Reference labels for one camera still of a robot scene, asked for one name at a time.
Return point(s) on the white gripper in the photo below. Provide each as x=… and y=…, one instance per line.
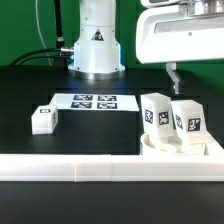
x=180, y=30

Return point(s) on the white round stool seat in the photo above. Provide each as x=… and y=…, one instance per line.
x=172, y=147

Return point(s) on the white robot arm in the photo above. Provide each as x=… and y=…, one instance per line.
x=97, y=54

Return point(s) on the white marker sheet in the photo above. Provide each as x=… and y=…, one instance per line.
x=95, y=102

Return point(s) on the white L-shaped fence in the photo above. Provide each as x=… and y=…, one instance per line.
x=109, y=168

